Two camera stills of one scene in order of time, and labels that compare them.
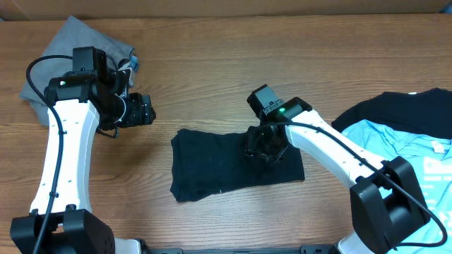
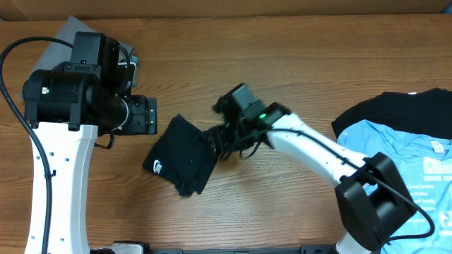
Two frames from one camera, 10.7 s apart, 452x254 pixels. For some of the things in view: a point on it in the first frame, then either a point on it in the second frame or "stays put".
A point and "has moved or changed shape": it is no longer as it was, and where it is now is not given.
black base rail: x=303 y=249 stays put
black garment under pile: x=427 y=112 stays put
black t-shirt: x=204 y=161 has moved or changed shape
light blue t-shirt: x=431 y=161 stays put
